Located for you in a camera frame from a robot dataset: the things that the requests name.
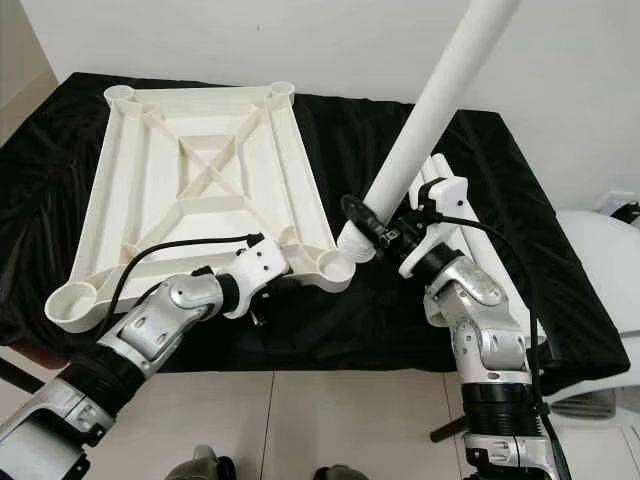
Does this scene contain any grey robot foot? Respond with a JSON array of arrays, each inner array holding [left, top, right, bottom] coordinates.
[[165, 445, 231, 480], [310, 465, 366, 480]]

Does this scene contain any black power plug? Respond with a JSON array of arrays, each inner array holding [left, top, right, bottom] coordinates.
[[610, 200, 640, 223]]

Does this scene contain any black table cloth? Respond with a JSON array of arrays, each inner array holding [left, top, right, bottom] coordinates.
[[0, 72, 631, 373]]

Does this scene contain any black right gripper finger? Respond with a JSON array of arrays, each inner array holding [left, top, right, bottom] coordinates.
[[342, 194, 393, 246]]

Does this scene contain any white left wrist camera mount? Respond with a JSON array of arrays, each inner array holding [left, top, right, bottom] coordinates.
[[225, 238, 291, 319]]

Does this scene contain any grey left robot foot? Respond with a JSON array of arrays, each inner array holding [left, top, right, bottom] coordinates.
[[165, 445, 231, 480]]

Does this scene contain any grey right robot foot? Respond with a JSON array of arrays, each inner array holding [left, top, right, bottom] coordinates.
[[310, 465, 366, 480]]

